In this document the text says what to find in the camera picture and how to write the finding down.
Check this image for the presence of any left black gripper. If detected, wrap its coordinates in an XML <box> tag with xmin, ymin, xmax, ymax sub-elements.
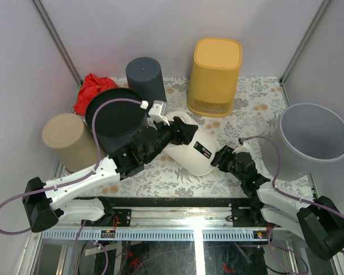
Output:
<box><xmin>146</xmin><ymin>117</ymin><xmax>198</xmax><ymax>164</ymax></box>

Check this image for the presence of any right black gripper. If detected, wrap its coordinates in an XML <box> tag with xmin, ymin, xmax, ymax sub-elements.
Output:
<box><xmin>206</xmin><ymin>145</ymin><xmax>245</xmax><ymax>183</ymax></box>

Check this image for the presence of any cream white bin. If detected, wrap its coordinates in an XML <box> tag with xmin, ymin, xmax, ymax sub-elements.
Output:
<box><xmin>163</xmin><ymin>111</ymin><xmax>220</xmax><ymax>176</ymax></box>

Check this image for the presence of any yellow mesh basket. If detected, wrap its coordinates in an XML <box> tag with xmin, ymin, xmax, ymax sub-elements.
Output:
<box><xmin>187</xmin><ymin>37</ymin><xmax>243</xmax><ymax>117</ymax></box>

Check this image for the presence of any large dark navy bin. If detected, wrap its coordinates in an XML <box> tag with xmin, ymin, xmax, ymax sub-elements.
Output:
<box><xmin>85</xmin><ymin>88</ymin><xmax>148</xmax><ymax>154</ymax></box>

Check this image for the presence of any slate blue tapered bin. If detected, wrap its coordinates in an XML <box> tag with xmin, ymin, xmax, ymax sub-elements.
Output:
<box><xmin>126</xmin><ymin>57</ymin><xmax>167</xmax><ymax>104</ymax></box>

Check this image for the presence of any translucent grey bin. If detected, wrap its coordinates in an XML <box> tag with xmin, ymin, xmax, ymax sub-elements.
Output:
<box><xmin>262</xmin><ymin>103</ymin><xmax>344</xmax><ymax>182</ymax></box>

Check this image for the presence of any beige bin with black rim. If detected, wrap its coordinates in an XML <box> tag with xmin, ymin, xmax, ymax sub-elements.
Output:
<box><xmin>42</xmin><ymin>113</ymin><xmax>106</xmax><ymax>173</ymax></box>

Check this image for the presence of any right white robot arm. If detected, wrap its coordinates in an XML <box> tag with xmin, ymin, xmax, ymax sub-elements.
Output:
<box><xmin>211</xmin><ymin>146</ymin><xmax>344</xmax><ymax>260</ymax></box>

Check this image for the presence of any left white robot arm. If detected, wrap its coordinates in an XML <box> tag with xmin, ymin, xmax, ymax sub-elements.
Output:
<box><xmin>22</xmin><ymin>116</ymin><xmax>198</xmax><ymax>233</ymax></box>

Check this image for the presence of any floral patterned table mat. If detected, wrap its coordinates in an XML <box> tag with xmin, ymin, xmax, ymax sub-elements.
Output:
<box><xmin>56</xmin><ymin>76</ymin><xmax>315</xmax><ymax>198</ymax></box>

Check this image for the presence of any crumpled red cloth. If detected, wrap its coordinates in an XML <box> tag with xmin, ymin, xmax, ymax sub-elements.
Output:
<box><xmin>73</xmin><ymin>73</ymin><xmax>118</xmax><ymax>116</ymax></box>

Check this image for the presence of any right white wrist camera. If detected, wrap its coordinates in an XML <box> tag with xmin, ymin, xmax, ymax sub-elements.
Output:
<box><xmin>235</xmin><ymin>137</ymin><xmax>251</xmax><ymax>154</ymax></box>

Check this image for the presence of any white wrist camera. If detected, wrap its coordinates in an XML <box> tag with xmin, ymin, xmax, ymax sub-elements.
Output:
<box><xmin>235</xmin><ymin>137</ymin><xmax>251</xmax><ymax>154</ymax></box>
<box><xmin>140</xmin><ymin>100</ymin><xmax>170</xmax><ymax>126</ymax></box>

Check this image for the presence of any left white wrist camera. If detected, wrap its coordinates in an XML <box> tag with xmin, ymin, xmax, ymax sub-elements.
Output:
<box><xmin>140</xmin><ymin>100</ymin><xmax>170</xmax><ymax>126</ymax></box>

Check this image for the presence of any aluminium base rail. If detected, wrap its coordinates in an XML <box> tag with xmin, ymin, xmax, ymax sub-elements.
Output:
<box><xmin>39</xmin><ymin>204</ymin><xmax>271</xmax><ymax>241</ymax></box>

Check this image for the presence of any right aluminium frame post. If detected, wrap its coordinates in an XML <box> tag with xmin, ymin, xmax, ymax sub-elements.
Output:
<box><xmin>279</xmin><ymin>0</ymin><xmax>333</xmax><ymax>86</ymax></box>

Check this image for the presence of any aluminium frame post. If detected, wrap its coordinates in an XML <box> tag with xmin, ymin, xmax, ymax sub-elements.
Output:
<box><xmin>31</xmin><ymin>0</ymin><xmax>83</xmax><ymax>87</ymax></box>
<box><xmin>279</xmin><ymin>0</ymin><xmax>333</xmax><ymax>86</ymax></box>

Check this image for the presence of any left aluminium frame post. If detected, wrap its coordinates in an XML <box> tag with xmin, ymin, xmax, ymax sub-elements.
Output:
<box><xmin>31</xmin><ymin>0</ymin><xmax>83</xmax><ymax>87</ymax></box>

